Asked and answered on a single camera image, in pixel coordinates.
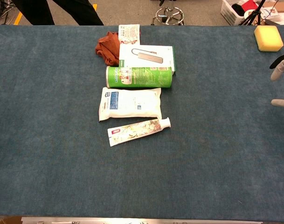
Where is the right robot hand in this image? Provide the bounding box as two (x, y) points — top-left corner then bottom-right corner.
(269, 53), (284, 108)

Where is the yellow green sponge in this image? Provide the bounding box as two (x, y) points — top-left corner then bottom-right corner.
(253, 25), (284, 53)

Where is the white printed bag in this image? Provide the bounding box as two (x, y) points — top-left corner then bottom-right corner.
(260, 6), (282, 24)

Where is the black tripod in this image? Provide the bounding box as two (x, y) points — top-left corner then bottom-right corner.
(239, 0), (267, 26)

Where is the white plastic basket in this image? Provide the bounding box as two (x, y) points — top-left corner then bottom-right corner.
(220, 0), (249, 26)

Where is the chrome stool base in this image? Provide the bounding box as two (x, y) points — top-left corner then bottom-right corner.
(151, 6), (185, 26)

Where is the white USB hub box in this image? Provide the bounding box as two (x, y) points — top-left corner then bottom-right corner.
(118, 44), (177, 72)

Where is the green chips can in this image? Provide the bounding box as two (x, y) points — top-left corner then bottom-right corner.
(105, 66), (174, 89)

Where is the white wet wipes pack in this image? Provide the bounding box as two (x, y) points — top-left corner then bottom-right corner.
(98, 87), (163, 122)

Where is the white red snack packet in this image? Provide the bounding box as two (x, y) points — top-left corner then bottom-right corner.
(118, 24), (141, 45)

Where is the floral toothpaste tube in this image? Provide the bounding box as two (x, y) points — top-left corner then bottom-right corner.
(107, 117), (172, 147)

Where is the crumpled orange cloth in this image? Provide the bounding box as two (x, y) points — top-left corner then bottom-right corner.
(94, 31), (121, 67)

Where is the blue carpet table mat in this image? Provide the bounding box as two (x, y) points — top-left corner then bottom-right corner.
(0, 24), (284, 222)

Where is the person in black trousers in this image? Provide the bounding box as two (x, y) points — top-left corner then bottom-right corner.
(12, 0), (104, 26)

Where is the brown cardboard carton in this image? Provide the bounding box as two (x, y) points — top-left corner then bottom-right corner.
(0, 216), (22, 224)

